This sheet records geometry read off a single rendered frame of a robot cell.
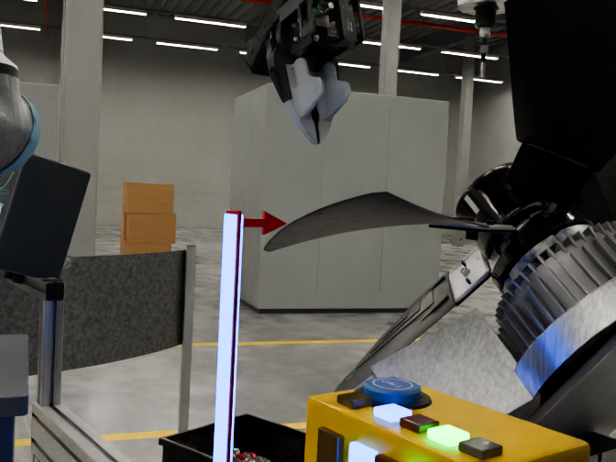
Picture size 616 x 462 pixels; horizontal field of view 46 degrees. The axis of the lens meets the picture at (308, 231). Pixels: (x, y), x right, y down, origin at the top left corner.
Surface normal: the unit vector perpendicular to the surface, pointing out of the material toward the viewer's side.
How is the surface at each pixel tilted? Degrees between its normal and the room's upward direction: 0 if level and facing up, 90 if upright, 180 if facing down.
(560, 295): 74
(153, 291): 90
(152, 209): 90
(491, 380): 56
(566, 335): 80
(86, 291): 90
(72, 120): 90
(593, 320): 69
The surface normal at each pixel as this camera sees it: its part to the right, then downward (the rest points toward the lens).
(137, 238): 0.32, 0.07
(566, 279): -0.55, -0.39
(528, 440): 0.05, -1.00
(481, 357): -0.23, -0.54
